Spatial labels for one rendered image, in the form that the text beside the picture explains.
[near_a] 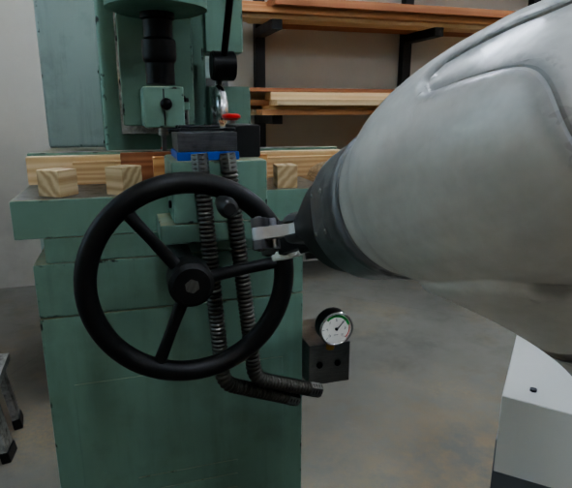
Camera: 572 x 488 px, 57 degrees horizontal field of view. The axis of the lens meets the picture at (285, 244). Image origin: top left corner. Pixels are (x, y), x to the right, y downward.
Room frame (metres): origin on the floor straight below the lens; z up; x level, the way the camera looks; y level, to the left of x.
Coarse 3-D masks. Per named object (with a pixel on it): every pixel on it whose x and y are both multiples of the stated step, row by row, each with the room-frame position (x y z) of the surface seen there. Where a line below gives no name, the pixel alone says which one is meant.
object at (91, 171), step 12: (276, 156) 1.06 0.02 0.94; (288, 156) 1.06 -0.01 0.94; (300, 156) 1.06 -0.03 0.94; (312, 156) 1.06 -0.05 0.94; (324, 156) 1.07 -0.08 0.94; (84, 168) 0.94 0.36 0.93; (96, 168) 0.94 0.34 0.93; (300, 168) 1.05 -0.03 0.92; (84, 180) 0.94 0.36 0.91; (96, 180) 0.94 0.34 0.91
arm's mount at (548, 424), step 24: (528, 360) 0.65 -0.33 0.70; (552, 360) 0.65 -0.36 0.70; (504, 384) 0.58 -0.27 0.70; (528, 384) 0.58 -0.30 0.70; (552, 384) 0.58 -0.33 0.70; (504, 408) 0.55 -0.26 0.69; (528, 408) 0.54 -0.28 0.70; (552, 408) 0.53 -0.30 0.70; (504, 432) 0.55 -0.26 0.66; (528, 432) 0.54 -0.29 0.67; (552, 432) 0.53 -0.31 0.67; (504, 456) 0.55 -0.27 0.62; (528, 456) 0.53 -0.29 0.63; (552, 456) 0.52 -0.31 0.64; (528, 480) 0.53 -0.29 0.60; (552, 480) 0.52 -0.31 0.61
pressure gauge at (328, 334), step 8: (328, 312) 0.85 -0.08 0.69; (336, 312) 0.84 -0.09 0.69; (320, 320) 0.84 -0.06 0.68; (328, 320) 0.84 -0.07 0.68; (336, 320) 0.85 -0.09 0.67; (320, 328) 0.83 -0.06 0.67; (328, 328) 0.84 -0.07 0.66; (344, 328) 0.85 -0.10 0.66; (352, 328) 0.85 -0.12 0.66; (320, 336) 0.83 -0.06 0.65; (328, 336) 0.84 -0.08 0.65; (336, 336) 0.85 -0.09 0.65; (344, 336) 0.85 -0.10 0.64; (328, 344) 0.84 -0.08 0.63; (336, 344) 0.84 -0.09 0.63
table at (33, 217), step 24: (24, 192) 0.85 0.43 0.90; (96, 192) 0.85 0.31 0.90; (288, 192) 0.89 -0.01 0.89; (24, 216) 0.77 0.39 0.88; (48, 216) 0.78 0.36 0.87; (72, 216) 0.78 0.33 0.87; (144, 216) 0.82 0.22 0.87; (168, 216) 0.80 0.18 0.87; (168, 240) 0.73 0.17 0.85; (192, 240) 0.74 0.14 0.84; (216, 240) 0.75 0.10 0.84
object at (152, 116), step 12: (144, 96) 0.93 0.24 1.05; (156, 96) 0.94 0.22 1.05; (168, 96) 0.94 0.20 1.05; (180, 96) 0.95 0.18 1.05; (144, 108) 0.93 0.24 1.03; (156, 108) 0.94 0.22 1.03; (180, 108) 0.95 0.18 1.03; (144, 120) 0.93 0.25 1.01; (156, 120) 0.94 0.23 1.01; (168, 120) 0.94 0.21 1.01; (180, 120) 0.95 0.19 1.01; (168, 132) 0.99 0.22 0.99
